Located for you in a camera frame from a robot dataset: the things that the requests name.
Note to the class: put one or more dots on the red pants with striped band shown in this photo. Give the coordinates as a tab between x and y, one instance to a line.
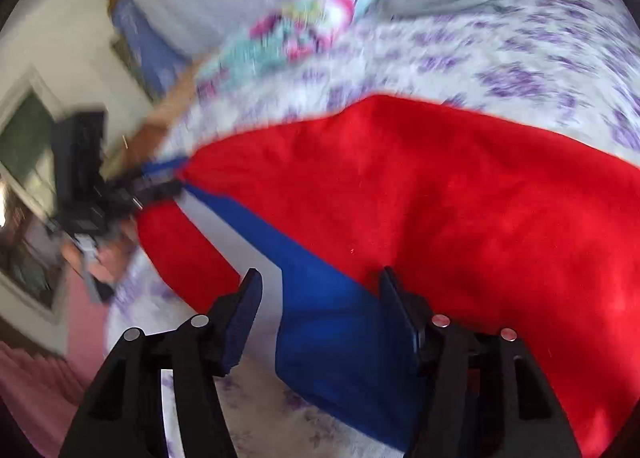
450	213

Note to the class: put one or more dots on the purple floral bed sheet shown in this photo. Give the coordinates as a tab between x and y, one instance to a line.
500	63

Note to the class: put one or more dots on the folded floral blanket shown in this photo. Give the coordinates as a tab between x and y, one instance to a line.
310	23

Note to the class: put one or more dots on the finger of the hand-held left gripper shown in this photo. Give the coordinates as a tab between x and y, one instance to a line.
155	194
160	170

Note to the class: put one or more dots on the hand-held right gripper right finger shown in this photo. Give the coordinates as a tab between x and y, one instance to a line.
400	318

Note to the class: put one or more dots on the person's pink clothing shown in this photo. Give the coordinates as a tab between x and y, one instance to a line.
55	338

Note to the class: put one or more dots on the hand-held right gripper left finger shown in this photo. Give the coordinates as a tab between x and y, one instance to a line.
245	323

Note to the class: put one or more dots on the window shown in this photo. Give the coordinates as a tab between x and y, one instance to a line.
25	148

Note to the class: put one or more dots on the wooden bed headboard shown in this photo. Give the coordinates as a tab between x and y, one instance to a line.
160	113

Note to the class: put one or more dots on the blue pillow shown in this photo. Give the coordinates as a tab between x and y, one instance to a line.
145	48

